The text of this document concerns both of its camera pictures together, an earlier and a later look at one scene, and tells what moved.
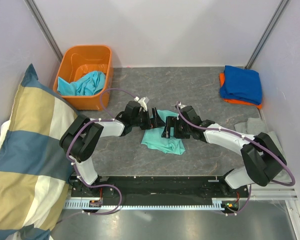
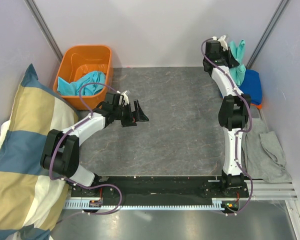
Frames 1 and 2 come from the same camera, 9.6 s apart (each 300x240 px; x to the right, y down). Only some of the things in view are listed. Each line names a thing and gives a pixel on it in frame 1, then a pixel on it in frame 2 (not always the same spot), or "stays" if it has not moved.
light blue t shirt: [88, 83] stays
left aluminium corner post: [45, 30] stays
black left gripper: [156, 122] to [137, 114]
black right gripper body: [182, 130] to [226, 56]
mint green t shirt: [152, 137] to [237, 51]
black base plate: [165, 190] stays
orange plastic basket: [78, 59] stays
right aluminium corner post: [270, 31] stays
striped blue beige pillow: [30, 177] stays
